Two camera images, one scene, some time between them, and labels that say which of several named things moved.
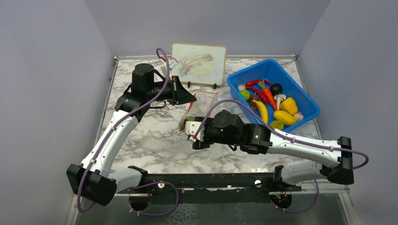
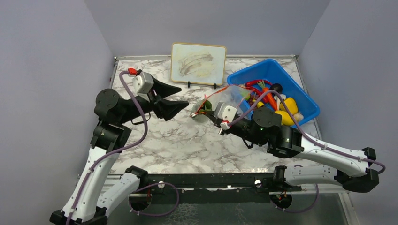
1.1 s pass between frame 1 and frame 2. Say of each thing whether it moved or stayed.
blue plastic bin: stayed
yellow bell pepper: stayed
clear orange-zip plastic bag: moved
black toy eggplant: stayed
